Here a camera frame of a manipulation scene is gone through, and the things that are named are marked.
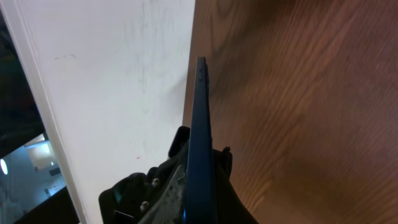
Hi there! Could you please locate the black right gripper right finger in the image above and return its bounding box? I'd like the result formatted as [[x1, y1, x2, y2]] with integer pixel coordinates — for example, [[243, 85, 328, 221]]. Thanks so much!
[[213, 147, 258, 224]]

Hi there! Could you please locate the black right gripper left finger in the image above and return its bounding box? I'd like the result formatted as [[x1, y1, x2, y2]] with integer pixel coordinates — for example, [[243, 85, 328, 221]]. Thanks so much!
[[98, 126, 190, 224]]

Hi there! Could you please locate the blue Galaxy smartphone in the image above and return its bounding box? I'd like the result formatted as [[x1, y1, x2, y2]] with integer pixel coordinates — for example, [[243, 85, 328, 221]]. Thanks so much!
[[185, 57, 218, 224]]

